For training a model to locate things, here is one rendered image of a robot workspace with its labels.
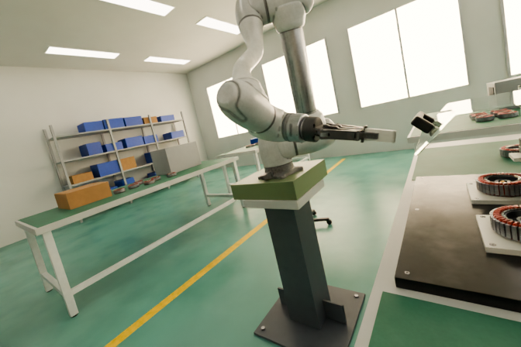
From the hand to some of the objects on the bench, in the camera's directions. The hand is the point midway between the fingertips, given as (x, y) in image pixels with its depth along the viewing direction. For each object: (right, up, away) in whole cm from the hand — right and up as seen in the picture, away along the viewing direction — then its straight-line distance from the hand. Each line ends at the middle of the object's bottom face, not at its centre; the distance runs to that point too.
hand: (379, 135), depth 60 cm
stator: (+38, -15, +7) cm, 42 cm away
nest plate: (+39, -16, +7) cm, 42 cm away
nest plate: (+25, -22, -12) cm, 35 cm away
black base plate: (+33, -21, -3) cm, 39 cm away
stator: (+24, -20, -12) cm, 34 cm away
